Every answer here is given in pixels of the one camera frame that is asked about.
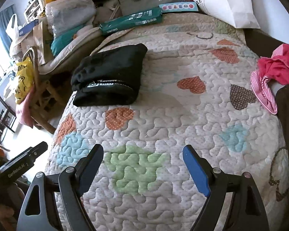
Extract light blue shapes box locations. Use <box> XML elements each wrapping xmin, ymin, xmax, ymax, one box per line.
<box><xmin>159</xmin><ymin>2</ymin><xmax>198</xmax><ymax>14</ymax></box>

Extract blue cardboard box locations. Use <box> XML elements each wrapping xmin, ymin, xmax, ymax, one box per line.
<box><xmin>18</xmin><ymin>19</ymin><xmax>39</xmax><ymax>37</ymax></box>

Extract clear plastic wrapped bedding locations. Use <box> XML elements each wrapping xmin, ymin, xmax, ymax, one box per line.
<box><xmin>45</xmin><ymin>0</ymin><xmax>97</xmax><ymax>39</ymax></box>

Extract brown paper bag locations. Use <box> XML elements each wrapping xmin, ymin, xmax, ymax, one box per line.
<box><xmin>20</xmin><ymin>21</ymin><xmax>48</xmax><ymax>66</ymax></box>

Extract blue curtain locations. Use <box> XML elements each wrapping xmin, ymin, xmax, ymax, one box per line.
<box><xmin>0</xmin><ymin>5</ymin><xmax>15</xmax><ymax>54</ymax></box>

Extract dark wooden chair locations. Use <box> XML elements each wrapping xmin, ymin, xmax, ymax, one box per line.
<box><xmin>0</xmin><ymin>95</ymin><xmax>16</xmax><ymax>135</ymax></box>

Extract yellow bear plastic bag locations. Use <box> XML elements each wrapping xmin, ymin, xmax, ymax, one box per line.
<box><xmin>14</xmin><ymin>57</ymin><xmax>34</xmax><ymax>104</ymax></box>

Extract white small shelf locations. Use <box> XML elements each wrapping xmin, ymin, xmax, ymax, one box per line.
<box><xmin>23</xmin><ymin>0</ymin><xmax>44</xmax><ymax>24</ymax></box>

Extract heart pattern quilt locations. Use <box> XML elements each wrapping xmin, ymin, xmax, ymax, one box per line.
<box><xmin>45</xmin><ymin>13</ymin><xmax>289</xmax><ymax>230</ymax></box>

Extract teal pillow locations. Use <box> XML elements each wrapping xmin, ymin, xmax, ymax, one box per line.
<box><xmin>50</xmin><ymin>24</ymin><xmax>84</xmax><ymax>57</ymax></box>

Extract beige lounge chair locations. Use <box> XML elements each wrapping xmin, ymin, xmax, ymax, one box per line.
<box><xmin>38</xmin><ymin>28</ymin><xmax>104</xmax><ymax>76</ymax></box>

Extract green long box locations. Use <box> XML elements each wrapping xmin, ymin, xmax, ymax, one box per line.
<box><xmin>100</xmin><ymin>7</ymin><xmax>163</xmax><ymax>34</ymax></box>

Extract pink red clothes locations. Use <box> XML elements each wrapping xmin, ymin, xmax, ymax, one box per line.
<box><xmin>250</xmin><ymin>43</ymin><xmax>289</xmax><ymax>115</ymax></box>

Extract black pants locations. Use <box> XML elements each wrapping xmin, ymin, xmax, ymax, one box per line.
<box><xmin>71</xmin><ymin>43</ymin><xmax>148</xmax><ymax>107</ymax></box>

